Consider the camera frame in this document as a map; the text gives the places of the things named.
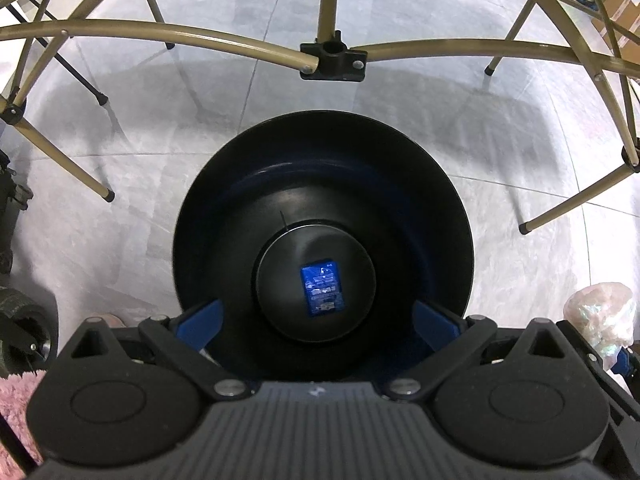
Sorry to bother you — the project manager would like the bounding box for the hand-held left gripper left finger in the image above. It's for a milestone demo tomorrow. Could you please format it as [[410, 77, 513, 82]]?
[[57, 299, 248, 402]]

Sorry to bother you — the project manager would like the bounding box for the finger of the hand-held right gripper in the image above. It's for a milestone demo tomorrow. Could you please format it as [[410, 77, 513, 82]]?
[[556, 319, 640, 411]]

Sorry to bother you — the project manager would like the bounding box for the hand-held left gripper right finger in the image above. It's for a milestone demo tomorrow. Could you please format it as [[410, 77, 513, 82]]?
[[384, 301, 576, 402]]

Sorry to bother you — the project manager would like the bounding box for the iridescent plastic wrap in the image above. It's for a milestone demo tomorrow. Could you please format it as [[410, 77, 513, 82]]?
[[564, 282, 637, 361]]

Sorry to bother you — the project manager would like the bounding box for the black round trash bin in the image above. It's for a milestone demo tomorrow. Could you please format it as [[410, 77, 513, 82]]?
[[172, 110, 475, 383]]

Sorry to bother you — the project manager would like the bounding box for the pink fluffy rug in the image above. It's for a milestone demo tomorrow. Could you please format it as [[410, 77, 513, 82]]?
[[0, 375, 51, 466]]

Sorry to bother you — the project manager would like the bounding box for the large cardboard box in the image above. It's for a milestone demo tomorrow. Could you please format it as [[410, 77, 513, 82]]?
[[592, 0, 640, 68]]

